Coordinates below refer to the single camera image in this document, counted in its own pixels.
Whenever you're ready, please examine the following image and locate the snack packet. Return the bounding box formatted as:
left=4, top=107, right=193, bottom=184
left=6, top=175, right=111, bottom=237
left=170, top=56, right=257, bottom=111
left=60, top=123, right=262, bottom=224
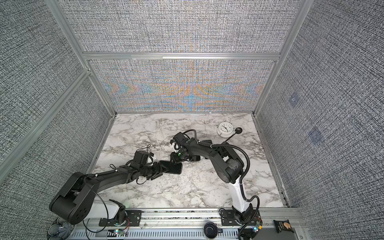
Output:
left=273, top=220, right=295, bottom=234

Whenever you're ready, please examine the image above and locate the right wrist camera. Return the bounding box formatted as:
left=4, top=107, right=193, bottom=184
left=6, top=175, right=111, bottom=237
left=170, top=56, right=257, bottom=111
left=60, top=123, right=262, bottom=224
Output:
left=170, top=132, right=190, bottom=151

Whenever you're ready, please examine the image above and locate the small green circuit board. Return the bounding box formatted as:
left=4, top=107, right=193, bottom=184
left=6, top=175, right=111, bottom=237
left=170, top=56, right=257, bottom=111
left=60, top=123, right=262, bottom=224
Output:
left=114, top=229, right=126, bottom=237

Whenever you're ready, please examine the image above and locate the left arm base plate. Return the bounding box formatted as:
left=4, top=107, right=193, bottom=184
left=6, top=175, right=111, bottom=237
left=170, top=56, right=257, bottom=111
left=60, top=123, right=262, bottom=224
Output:
left=99, top=210, right=143, bottom=227

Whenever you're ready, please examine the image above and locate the black round-head spoon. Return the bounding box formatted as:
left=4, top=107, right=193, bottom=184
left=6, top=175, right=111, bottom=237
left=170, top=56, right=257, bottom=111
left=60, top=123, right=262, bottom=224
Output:
left=224, top=127, right=243, bottom=143

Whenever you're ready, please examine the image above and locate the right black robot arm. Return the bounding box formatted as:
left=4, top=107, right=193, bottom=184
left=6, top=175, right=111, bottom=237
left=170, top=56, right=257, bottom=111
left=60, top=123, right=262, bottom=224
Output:
left=170, top=138, right=255, bottom=225

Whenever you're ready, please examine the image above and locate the black round knob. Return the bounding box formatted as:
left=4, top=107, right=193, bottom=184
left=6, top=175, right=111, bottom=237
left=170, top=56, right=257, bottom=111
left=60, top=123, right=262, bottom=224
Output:
left=204, top=222, right=223, bottom=239

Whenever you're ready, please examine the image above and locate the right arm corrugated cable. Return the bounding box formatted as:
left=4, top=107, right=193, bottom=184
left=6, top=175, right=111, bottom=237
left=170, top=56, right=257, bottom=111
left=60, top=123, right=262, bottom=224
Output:
left=182, top=129, right=260, bottom=240

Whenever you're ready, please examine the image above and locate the white round clock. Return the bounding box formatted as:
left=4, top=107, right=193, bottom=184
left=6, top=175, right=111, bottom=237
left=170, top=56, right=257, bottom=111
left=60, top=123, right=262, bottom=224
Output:
left=217, top=122, right=234, bottom=139

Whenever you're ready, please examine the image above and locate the black screen purple phone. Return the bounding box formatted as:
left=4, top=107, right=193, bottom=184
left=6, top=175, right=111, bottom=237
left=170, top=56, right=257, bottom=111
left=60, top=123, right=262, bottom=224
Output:
left=201, top=140, right=213, bottom=145

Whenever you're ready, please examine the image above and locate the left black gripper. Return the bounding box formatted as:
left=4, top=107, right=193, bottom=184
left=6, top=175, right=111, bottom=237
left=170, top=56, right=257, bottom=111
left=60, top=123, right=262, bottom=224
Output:
left=140, top=161, right=170, bottom=181

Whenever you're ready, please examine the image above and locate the black fan left corner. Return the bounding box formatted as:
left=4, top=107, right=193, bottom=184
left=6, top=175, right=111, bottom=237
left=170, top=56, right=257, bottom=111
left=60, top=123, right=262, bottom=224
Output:
left=47, top=217, right=75, bottom=240

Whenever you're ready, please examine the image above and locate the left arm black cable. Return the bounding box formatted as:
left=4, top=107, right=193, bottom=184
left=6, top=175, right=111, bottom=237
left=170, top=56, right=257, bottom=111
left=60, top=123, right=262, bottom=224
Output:
left=82, top=182, right=110, bottom=240

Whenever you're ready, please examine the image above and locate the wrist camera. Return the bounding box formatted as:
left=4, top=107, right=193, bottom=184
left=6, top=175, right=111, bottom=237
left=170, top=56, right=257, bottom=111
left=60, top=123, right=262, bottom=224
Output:
left=132, top=150, right=154, bottom=165
left=170, top=132, right=190, bottom=151

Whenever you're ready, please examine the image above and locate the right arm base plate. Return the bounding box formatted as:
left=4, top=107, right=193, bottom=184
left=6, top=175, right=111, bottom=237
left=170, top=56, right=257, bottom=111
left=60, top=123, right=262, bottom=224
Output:
left=219, top=208, right=240, bottom=226

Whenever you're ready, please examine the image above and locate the right green circuit board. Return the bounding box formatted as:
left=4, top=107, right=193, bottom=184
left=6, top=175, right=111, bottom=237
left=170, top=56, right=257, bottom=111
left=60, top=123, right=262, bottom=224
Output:
left=251, top=221, right=263, bottom=233

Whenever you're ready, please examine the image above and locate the black phone case front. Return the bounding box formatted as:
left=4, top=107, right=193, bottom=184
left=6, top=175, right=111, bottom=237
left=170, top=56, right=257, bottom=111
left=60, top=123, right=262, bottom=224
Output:
left=158, top=159, right=184, bottom=175

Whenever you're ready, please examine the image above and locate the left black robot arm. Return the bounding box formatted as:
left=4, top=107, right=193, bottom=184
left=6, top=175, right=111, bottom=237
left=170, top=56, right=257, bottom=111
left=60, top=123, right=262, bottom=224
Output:
left=49, top=162, right=168, bottom=225

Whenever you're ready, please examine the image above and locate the aluminium front rail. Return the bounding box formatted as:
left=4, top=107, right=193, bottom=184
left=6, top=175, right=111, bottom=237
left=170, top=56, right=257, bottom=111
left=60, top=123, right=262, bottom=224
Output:
left=69, top=208, right=311, bottom=240

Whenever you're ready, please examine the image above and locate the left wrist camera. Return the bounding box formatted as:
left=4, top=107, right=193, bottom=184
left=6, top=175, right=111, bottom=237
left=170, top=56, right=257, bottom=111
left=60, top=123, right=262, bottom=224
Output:
left=132, top=150, right=154, bottom=165

